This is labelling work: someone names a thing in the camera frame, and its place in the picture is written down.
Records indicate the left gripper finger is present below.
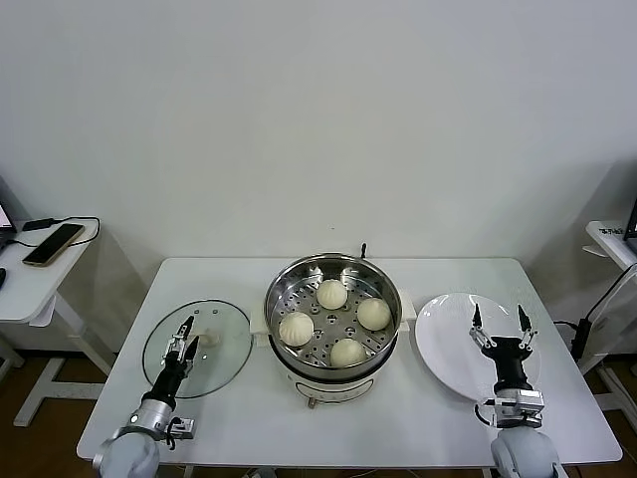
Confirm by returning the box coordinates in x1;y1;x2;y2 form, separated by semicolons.
183;336;201;372
161;313;196;365

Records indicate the black smartphone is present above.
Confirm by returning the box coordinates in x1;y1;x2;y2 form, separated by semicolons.
23;223;87;268

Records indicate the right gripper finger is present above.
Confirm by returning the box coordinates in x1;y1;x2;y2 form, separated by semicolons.
516;305;540;351
469;303;498;353

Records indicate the black charger with cable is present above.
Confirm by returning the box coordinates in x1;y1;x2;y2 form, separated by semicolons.
4;215;103;250

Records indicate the glass pot lid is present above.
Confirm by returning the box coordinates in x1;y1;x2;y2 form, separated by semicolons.
141;297;252;399

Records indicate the white steamed baozi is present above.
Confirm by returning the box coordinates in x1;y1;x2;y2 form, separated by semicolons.
317;278;348;310
329;338;368;368
278;312;316;348
356;297;392;332

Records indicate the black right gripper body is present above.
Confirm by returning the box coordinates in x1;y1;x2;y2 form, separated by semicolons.
480;336;534;395

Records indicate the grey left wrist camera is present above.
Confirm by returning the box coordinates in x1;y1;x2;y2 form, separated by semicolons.
166;416;199;443

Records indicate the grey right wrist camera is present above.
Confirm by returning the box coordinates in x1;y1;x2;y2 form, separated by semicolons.
490;389;544;428

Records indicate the black cable with plug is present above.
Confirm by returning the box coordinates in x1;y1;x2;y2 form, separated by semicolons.
553;263;637;362

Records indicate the white side table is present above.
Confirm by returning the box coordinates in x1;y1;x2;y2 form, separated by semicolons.
579;218;637;414
0;216;118;427

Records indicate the stainless steel steamer basket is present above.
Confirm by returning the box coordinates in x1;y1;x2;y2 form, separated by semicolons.
263;253;403;372

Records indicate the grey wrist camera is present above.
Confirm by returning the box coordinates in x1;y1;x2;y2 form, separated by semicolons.
166;416;199;443
490;389;544;428

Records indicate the white oval plate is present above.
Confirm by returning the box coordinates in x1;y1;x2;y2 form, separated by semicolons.
414;292;542;403

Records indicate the white electric cooker pot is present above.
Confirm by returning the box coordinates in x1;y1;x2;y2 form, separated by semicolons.
250;290;418;410

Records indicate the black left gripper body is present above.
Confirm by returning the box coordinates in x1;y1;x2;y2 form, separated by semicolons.
147;348;193;402

